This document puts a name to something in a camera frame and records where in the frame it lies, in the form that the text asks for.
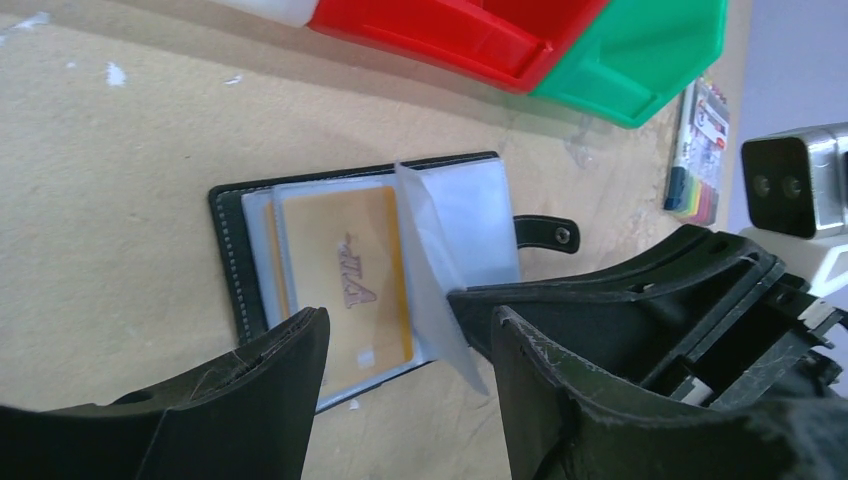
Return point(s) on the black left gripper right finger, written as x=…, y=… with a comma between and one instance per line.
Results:
x=566, y=418

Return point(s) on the pack of coloured markers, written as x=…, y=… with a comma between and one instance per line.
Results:
x=694, y=177

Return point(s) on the white plastic bin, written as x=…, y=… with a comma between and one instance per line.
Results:
x=293, y=13

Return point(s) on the green plastic bin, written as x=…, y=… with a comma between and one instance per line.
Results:
x=636, y=57

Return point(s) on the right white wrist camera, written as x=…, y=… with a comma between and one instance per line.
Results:
x=796, y=189

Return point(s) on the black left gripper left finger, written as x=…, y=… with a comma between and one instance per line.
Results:
x=246, y=414

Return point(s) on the gold VIP card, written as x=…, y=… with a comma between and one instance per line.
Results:
x=343, y=252

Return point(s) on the red plastic bin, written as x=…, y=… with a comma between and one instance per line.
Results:
x=508, y=44

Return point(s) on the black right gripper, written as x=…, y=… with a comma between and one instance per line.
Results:
x=701, y=305

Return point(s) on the black leather card holder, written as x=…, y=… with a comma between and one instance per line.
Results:
x=457, y=230

